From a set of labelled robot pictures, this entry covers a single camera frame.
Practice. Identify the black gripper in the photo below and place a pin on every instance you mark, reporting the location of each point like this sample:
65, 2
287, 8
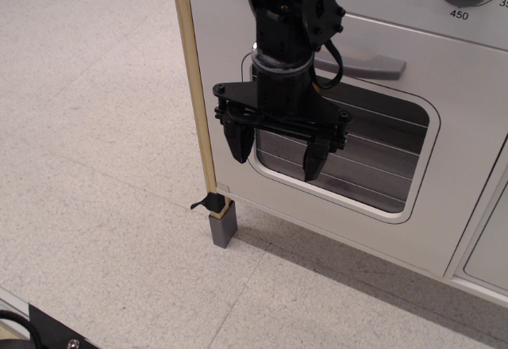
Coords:
282, 100

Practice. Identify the grey oven door handle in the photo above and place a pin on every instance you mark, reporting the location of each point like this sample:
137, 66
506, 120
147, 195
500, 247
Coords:
375, 67

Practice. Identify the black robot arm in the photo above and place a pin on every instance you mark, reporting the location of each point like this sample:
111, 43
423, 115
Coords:
294, 58

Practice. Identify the white toy oven cabinet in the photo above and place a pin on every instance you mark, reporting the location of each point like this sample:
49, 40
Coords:
420, 149

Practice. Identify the black tape piece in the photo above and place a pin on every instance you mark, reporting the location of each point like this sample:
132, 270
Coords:
212, 202

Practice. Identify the grey plastic foot cap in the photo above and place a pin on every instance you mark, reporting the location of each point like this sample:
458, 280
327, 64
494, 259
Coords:
224, 229

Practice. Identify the white cabinet door right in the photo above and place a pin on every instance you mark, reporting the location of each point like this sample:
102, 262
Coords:
479, 263

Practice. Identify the wooden corner post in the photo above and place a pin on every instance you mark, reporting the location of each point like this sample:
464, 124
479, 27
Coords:
186, 26

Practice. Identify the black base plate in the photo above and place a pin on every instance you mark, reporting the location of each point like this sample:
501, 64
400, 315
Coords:
55, 334

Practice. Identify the aluminium frame rail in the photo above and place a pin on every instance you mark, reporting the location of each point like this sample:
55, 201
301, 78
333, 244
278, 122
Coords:
10, 302

